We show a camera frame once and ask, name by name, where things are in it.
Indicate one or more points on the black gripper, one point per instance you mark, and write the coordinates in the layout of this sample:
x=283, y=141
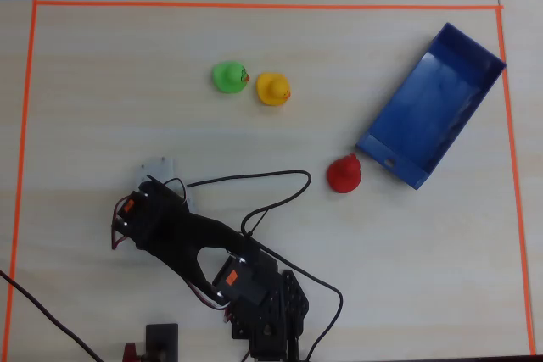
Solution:
x=149, y=192

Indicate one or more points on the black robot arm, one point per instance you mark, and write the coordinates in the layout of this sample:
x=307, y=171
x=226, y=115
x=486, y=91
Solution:
x=186, y=230

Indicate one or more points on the green rubber duck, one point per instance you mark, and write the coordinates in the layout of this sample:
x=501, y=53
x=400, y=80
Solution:
x=228, y=78

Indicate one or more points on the yellow rubber duck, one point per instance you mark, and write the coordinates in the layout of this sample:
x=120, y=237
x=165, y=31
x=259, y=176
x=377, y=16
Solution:
x=272, y=88

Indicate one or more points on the red rubber duck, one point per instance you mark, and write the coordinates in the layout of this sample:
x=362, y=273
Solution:
x=343, y=173

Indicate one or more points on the blue open box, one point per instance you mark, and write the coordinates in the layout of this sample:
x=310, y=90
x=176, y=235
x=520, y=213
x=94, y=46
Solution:
x=428, y=107

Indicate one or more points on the black table clamp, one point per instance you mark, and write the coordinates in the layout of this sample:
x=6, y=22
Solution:
x=162, y=336

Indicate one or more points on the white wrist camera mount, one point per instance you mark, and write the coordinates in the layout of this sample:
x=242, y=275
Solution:
x=159, y=169

